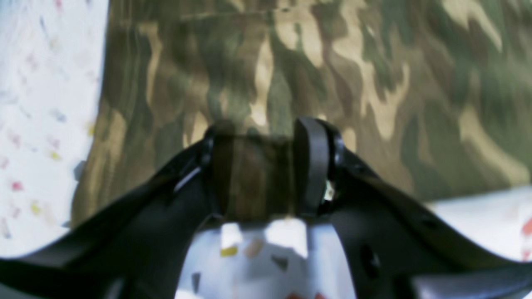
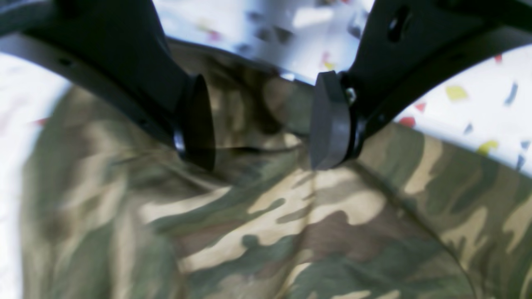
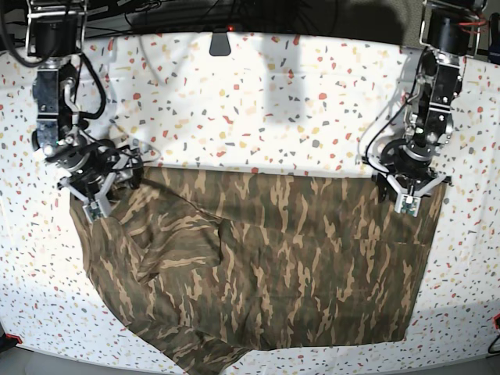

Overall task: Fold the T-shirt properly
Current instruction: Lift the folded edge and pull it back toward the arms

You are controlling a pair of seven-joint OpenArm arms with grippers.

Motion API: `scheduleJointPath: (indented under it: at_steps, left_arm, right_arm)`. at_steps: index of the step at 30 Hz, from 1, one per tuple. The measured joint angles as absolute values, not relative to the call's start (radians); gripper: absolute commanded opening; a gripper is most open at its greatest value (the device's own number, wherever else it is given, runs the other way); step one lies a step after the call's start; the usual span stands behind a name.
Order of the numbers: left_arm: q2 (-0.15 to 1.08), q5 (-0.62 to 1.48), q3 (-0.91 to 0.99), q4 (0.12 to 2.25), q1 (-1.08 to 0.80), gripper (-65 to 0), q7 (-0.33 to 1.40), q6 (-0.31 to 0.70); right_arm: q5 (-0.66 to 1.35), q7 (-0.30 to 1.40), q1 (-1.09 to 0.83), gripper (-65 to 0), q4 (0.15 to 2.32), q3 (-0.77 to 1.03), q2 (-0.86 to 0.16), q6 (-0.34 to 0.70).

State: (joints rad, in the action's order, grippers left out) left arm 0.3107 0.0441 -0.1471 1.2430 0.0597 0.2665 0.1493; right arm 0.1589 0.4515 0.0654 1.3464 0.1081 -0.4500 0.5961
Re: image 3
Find terrazzo pattern table cloth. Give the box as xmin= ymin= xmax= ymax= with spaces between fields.
xmin=1 ymin=33 xmax=499 ymax=374

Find orange clamp right corner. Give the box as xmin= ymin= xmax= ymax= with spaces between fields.
xmin=493 ymin=314 xmax=500 ymax=330

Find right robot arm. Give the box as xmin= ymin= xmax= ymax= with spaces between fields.
xmin=26 ymin=1 xmax=143 ymax=203

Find black cables behind table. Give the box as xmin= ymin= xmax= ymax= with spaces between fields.
xmin=85 ymin=0 xmax=341 ymax=34

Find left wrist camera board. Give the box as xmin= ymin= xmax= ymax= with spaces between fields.
xmin=395 ymin=194 xmax=421 ymax=217

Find orange clamp corner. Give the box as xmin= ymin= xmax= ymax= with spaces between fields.
xmin=493 ymin=314 xmax=500 ymax=330
xmin=4 ymin=334 xmax=22 ymax=346

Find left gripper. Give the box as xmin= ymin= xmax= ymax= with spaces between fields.
xmin=373 ymin=138 xmax=452 ymax=198

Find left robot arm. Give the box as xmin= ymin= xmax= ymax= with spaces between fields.
xmin=373 ymin=1 xmax=487 ymax=200

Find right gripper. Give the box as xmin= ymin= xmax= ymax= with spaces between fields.
xmin=45 ymin=138 xmax=143 ymax=203

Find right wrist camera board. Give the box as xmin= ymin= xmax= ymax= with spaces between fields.
xmin=83 ymin=199 xmax=110 ymax=223

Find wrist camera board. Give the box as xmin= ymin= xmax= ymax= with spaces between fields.
xmin=83 ymin=199 xmax=110 ymax=223
xmin=395 ymin=194 xmax=421 ymax=217

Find camouflage T-shirt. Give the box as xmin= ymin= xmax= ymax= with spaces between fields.
xmin=70 ymin=168 xmax=445 ymax=374

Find orange clamp left corner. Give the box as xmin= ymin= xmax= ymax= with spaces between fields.
xmin=4 ymin=334 xmax=22 ymax=346

